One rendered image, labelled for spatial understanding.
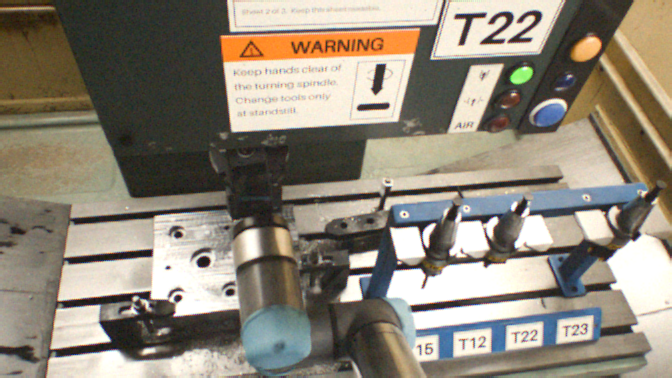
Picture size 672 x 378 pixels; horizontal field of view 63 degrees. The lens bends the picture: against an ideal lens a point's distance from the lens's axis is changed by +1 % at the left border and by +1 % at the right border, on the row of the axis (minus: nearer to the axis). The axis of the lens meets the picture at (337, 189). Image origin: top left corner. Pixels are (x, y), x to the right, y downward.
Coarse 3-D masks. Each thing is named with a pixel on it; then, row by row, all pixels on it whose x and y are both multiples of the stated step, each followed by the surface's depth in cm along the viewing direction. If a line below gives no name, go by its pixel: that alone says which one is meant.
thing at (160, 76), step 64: (64, 0) 37; (128, 0) 38; (192, 0) 38; (576, 0) 44; (128, 64) 42; (192, 64) 43; (448, 64) 47; (512, 64) 48; (128, 128) 47; (192, 128) 48; (320, 128) 51; (384, 128) 53; (512, 128) 56
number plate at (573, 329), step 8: (560, 320) 112; (568, 320) 112; (576, 320) 112; (584, 320) 112; (592, 320) 113; (560, 328) 112; (568, 328) 112; (576, 328) 113; (584, 328) 113; (560, 336) 112; (568, 336) 113; (576, 336) 113; (584, 336) 113
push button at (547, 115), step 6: (540, 108) 53; (546, 108) 53; (552, 108) 53; (558, 108) 53; (534, 114) 54; (540, 114) 53; (546, 114) 53; (552, 114) 53; (558, 114) 54; (534, 120) 54; (540, 120) 54; (546, 120) 54; (552, 120) 54; (558, 120) 55; (540, 126) 55; (546, 126) 55
